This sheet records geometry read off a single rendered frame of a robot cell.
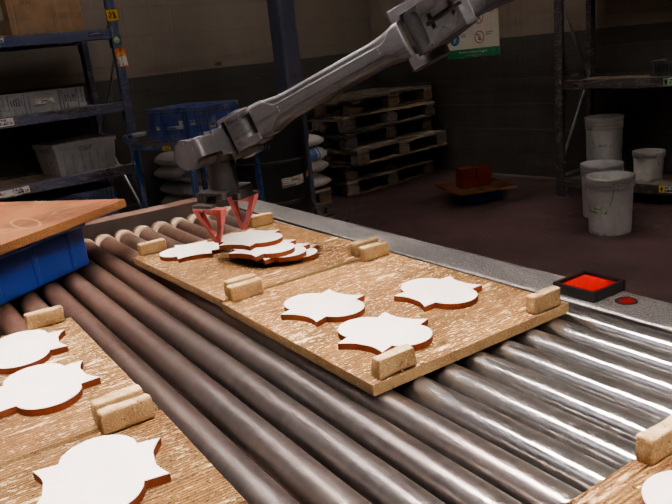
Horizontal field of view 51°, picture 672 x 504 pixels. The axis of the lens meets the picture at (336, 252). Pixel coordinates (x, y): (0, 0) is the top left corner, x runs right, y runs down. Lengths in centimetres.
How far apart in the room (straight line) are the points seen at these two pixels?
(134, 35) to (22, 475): 562
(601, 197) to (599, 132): 112
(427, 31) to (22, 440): 85
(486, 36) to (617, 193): 263
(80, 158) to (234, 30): 213
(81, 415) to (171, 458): 17
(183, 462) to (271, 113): 74
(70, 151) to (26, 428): 450
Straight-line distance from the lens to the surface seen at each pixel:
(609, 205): 473
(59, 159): 530
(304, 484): 72
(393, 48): 124
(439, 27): 120
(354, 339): 93
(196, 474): 72
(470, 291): 107
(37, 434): 87
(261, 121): 131
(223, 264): 137
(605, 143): 576
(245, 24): 683
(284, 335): 99
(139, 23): 630
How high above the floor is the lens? 131
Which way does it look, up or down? 16 degrees down
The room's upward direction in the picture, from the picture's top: 6 degrees counter-clockwise
